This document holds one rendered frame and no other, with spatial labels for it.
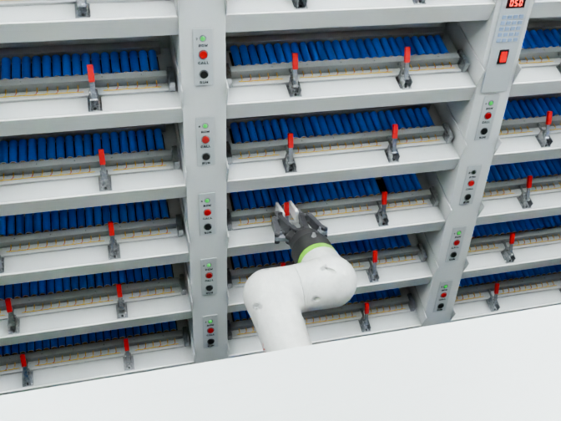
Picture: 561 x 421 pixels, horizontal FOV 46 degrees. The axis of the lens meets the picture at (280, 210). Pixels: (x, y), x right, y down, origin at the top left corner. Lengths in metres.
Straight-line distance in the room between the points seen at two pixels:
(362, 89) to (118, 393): 1.33
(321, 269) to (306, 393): 1.07
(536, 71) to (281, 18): 0.69
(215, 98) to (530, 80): 0.78
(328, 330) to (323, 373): 1.73
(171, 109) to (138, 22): 0.20
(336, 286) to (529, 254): 0.94
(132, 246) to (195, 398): 1.41
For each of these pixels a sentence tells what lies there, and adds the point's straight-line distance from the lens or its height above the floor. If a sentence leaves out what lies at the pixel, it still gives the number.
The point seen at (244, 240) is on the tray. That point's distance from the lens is 1.67.
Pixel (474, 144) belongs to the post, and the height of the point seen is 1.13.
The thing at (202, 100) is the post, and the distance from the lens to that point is 1.43.
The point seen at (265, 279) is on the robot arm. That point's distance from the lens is 1.30.
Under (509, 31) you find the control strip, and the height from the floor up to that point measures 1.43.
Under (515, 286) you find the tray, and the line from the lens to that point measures 2.27.
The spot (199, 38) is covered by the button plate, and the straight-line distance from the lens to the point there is 1.37.
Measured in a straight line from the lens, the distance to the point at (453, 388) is 0.27.
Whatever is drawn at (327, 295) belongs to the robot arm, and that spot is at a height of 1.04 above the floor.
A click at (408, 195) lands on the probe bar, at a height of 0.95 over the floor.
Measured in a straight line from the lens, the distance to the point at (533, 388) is 0.28.
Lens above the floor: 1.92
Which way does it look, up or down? 35 degrees down
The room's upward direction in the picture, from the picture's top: 3 degrees clockwise
